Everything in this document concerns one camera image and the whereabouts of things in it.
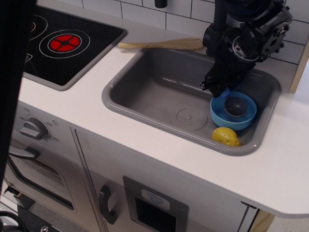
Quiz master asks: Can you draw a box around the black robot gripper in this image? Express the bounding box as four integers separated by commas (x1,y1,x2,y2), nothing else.
200,54,256,97

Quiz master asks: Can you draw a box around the blue handled grey spoon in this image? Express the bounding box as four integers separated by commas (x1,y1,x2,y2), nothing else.
220,88,247,117

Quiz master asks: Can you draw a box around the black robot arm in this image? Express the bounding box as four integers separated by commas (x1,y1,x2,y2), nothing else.
200,0,292,97

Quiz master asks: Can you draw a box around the light blue plastic bowl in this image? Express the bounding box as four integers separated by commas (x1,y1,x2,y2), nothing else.
210,91,257,131

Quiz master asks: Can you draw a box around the grey toy sink basin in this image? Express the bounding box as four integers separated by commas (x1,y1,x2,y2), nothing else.
102,49,281,156

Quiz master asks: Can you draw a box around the yellow toy cheese wedge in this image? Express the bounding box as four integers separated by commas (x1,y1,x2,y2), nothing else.
211,127,241,146

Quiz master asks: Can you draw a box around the wooden spatula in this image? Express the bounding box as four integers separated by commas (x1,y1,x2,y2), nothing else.
118,38,204,51

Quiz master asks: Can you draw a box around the black toy faucet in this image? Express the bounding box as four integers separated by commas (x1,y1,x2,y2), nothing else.
202,0,230,57

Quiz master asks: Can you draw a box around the grey dispenser panel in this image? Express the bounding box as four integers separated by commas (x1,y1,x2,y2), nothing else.
123,176,189,232

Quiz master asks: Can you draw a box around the black toy stovetop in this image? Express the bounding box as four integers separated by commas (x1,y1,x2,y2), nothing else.
23,6,127,91

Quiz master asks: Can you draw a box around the grey oven knob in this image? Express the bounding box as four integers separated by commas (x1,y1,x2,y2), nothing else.
20,117,49,140

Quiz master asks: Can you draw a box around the toy oven door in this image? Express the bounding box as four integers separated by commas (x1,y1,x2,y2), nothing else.
5,155,75,211

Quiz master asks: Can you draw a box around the black cylinder on wall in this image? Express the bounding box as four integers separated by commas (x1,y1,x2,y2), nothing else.
154,0,168,9

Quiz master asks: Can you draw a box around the grey cabinet door handle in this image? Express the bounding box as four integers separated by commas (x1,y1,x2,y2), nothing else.
98,185,118,225

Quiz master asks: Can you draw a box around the grey oven door handle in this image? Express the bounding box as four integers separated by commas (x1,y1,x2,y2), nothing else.
8,146,40,160

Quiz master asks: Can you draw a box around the black cable bottom left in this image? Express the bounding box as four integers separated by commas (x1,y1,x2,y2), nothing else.
0,210,25,232

